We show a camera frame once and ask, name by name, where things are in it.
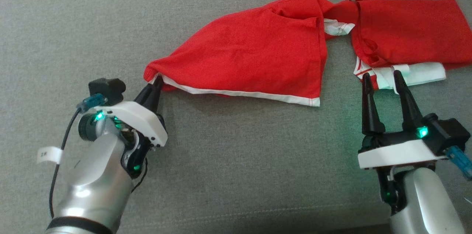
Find black cable blue plug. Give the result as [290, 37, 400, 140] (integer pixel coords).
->
[446, 146, 472, 181]
[49, 93, 108, 220]

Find red shorts with white trim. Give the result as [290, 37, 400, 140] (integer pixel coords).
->
[143, 0, 329, 107]

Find large grey sofa seat cushion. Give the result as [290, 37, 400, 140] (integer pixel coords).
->
[0, 0, 472, 234]

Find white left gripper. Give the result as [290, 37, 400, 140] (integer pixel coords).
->
[94, 75, 168, 180]

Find white cable tag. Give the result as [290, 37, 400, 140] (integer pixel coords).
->
[37, 147, 62, 164]

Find left black cable blue plug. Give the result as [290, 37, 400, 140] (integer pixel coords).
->
[49, 93, 108, 220]

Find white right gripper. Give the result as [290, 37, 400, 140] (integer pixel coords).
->
[358, 70, 448, 170]

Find right black cable blue plug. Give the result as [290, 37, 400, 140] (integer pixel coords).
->
[446, 146, 472, 181]

